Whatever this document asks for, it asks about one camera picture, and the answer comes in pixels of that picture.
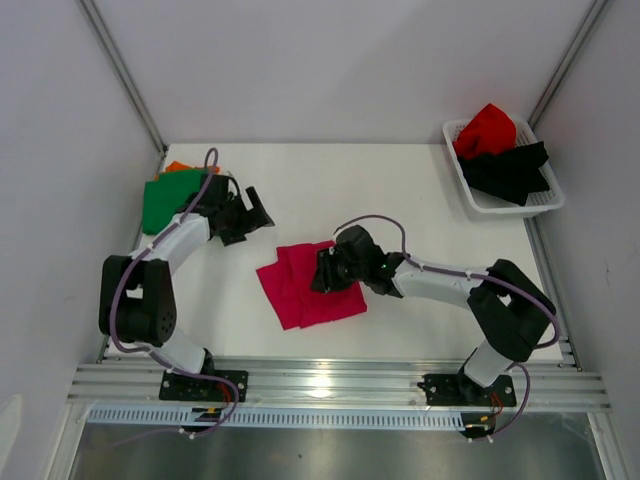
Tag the green t shirt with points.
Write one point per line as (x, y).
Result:
(164, 196)

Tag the black t shirt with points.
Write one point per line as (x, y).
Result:
(510, 176)

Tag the red t shirt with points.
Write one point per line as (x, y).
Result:
(491, 131)

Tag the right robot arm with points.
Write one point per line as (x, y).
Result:
(514, 315)

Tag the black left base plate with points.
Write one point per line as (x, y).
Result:
(181, 388)

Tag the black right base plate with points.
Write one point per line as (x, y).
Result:
(456, 390)

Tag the aluminium front rail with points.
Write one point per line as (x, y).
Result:
(336, 384)

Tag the white plastic basket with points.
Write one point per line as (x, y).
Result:
(483, 206)

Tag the right aluminium corner post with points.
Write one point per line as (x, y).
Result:
(588, 25)

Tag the left aluminium corner post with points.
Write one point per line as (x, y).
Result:
(114, 57)

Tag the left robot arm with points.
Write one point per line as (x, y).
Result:
(138, 308)

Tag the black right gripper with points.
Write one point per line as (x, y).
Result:
(329, 270)

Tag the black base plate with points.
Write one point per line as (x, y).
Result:
(456, 390)
(181, 388)

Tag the aluminium corner post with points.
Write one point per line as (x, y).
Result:
(114, 57)
(588, 25)

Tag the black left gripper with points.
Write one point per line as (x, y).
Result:
(251, 219)

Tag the orange t shirt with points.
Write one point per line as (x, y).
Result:
(174, 167)

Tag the pink t shirt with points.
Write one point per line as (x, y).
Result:
(287, 286)

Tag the white slotted cable duct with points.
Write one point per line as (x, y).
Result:
(412, 420)

